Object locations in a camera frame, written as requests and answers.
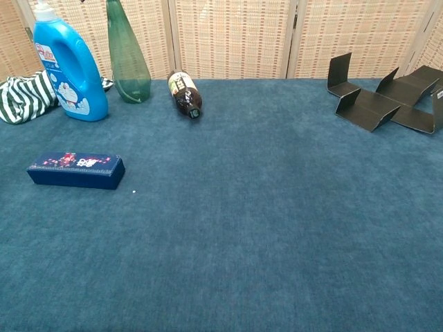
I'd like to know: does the blue folding glasses case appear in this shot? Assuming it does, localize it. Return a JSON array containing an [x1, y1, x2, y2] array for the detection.
[[26, 151, 126, 190]]

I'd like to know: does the brown plastic drink bottle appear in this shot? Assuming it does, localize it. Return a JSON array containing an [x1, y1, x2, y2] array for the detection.
[[167, 70, 204, 120]]

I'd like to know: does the blue carpet table cover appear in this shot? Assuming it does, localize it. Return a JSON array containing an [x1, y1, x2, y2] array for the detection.
[[0, 78, 443, 332]]

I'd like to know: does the woven bamboo folding screen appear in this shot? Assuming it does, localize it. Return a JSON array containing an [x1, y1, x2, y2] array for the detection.
[[0, 0, 443, 82]]

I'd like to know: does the green transparent spray bottle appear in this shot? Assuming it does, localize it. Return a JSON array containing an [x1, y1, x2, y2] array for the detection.
[[105, 0, 152, 104]]

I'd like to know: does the black unfolded cardboard box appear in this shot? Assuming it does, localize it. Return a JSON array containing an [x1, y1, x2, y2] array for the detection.
[[327, 52, 443, 134]]

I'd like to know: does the blue laundry detergent bottle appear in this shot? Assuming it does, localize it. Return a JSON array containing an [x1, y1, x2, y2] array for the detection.
[[33, 0, 109, 122]]

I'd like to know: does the green white striped cloth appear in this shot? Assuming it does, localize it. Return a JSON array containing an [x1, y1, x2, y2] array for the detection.
[[0, 70, 114, 125]]

